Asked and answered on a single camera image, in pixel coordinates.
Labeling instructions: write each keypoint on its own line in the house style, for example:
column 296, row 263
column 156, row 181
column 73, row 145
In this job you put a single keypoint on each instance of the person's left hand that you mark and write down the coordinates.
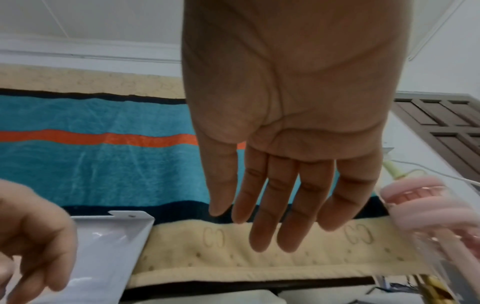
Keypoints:
column 33, row 225

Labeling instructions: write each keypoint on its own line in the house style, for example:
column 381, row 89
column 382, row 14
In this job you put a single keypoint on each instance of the person's right hand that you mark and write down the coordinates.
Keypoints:
column 292, row 89

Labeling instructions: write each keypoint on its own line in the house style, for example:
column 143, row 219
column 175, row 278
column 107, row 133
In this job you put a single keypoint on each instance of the white plastic packet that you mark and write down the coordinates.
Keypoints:
column 108, row 255

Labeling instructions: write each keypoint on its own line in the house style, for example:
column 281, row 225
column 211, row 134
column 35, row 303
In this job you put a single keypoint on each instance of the striped teal and cream blanket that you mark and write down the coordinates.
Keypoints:
column 112, row 166

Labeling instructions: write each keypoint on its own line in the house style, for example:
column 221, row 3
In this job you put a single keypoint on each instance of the brown panelled wooden door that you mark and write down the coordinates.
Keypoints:
column 446, row 124

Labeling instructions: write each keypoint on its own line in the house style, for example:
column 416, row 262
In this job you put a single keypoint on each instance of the gold metal piece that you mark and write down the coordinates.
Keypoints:
column 433, row 289

